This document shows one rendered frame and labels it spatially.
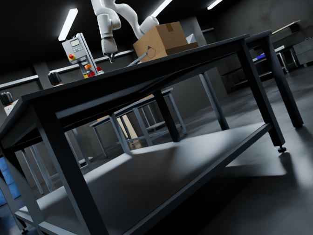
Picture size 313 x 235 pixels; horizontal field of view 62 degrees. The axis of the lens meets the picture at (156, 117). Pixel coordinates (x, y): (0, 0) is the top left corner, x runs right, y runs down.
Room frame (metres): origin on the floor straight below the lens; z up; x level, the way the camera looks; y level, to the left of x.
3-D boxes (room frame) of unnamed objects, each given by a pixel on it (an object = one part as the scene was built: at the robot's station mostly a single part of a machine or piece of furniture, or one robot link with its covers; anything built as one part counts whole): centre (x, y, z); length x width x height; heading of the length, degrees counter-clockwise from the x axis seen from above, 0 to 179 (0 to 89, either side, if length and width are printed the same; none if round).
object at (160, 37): (1.95, -0.24, 0.99); 0.30 x 0.24 x 0.27; 38
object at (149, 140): (4.91, 0.49, 0.39); 2.20 x 0.80 x 0.78; 31
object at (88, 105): (2.13, 0.44, 0.82); 2.10 x 1.50 x 0.02; 39
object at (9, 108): (2.05, 1.02, 1.04); 0.09 x 0.09 x 0.29
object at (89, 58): (2.42, 0.35, 1.16); 0.04 x 0.04 x 0.67; 39
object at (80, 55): (2.43, 0.44, 1.38); 0.17 x 0.10 x 0.19; 94
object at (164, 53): (1.51, -0.18, 0.85); 0.30 x 0.26 x 0.04; 39
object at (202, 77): (2.27, -0.52, 0.39); 0.86 x 0.83 x 0.79; 31
